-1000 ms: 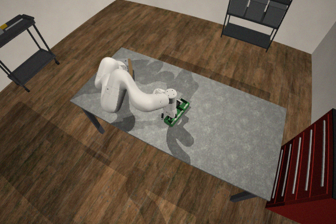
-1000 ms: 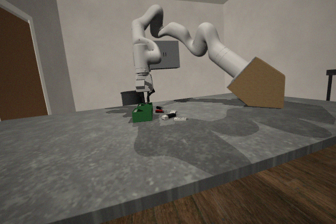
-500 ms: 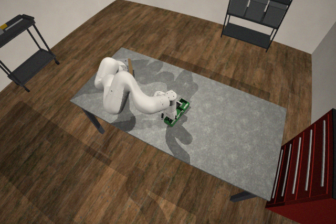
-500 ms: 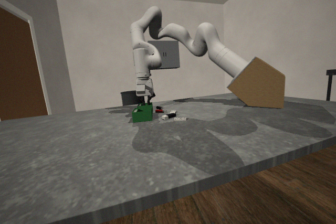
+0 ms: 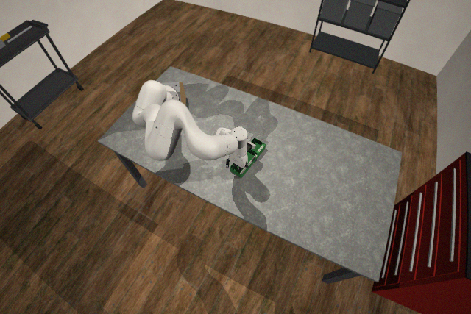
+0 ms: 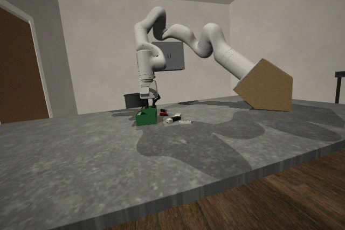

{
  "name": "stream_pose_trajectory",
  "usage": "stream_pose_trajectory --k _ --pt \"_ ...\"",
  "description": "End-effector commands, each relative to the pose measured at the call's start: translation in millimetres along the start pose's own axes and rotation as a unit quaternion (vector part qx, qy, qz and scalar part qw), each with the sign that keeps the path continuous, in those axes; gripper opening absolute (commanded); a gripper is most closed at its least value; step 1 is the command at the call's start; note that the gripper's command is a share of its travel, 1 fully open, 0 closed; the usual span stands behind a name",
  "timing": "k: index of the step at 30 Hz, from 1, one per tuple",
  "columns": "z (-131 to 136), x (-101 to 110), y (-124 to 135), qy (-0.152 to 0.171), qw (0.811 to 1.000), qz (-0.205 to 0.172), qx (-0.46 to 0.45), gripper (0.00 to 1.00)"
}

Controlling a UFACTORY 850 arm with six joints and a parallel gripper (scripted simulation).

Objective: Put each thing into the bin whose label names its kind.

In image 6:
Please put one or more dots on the green rack of bins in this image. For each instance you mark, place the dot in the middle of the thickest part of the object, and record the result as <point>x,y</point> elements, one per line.
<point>146,116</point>

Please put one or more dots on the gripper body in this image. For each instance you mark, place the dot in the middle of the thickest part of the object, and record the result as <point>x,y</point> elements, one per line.
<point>153,89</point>

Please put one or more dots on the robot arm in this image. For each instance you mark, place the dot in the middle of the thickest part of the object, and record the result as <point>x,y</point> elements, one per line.
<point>151,58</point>

